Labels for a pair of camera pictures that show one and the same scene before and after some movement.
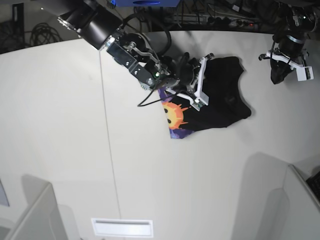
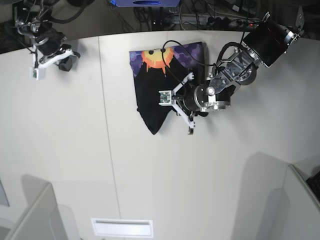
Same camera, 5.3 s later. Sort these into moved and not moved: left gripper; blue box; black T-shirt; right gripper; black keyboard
Moved: black T-shirt; right gripper; left gripper
Not moved: black keyboard; blue box
